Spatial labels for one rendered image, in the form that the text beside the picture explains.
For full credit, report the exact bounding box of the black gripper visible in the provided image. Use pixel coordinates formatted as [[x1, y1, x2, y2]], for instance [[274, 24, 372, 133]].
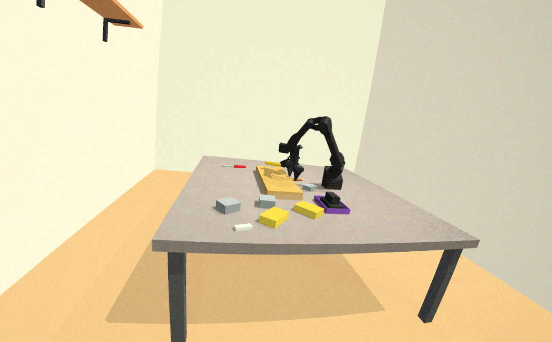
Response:
[[286, 155, 304, 181]]

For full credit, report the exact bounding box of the small white block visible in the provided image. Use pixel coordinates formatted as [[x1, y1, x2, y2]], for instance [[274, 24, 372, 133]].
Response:
[[234, 223, 252, 231]]

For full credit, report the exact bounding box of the purple rectangular tray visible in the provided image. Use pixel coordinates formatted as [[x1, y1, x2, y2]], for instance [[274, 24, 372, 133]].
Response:
[[314, 195, 350, 214]]

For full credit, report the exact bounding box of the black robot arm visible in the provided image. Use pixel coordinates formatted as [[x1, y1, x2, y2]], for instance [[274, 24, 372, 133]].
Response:
[[278, 116, 345, 178]]

